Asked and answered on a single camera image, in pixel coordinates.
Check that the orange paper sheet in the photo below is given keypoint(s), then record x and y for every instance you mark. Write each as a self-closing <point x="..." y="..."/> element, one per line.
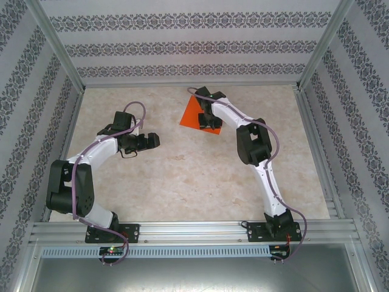
<point x="190" y="117"/>

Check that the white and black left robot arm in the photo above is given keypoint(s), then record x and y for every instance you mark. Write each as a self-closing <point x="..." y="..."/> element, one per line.
<point x="100" y="149"/>

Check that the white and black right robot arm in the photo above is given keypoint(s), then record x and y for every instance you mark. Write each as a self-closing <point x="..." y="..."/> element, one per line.
<point x="267" y="188"/>

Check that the grey sheet metal tray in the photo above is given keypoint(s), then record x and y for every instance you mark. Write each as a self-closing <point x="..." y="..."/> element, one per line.
<point x="194" y="275"/>

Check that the circuit board with green light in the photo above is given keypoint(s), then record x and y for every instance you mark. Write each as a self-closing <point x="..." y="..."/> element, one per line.
<point x="112" y="250"/>

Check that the small dark circuit board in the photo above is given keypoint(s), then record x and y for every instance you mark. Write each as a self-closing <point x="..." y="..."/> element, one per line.
<point x="279" y="251"/>

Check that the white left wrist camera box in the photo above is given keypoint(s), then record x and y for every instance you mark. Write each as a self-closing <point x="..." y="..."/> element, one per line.
<point x="138" y="126"/>

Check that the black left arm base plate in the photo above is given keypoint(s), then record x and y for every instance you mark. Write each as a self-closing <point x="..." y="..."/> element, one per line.
<point x="132" y="232"/>

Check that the aluminium mounting rail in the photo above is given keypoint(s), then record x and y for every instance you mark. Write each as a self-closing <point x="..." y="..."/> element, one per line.
<point x="194" y="231"/>

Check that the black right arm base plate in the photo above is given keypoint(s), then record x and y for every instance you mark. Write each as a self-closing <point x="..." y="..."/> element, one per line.
<point x="256" y="232"/>

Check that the aluminium frame post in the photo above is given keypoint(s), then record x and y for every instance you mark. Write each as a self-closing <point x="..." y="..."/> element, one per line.
<point x="54" y="42"/>
<point x="326" y="42"/>

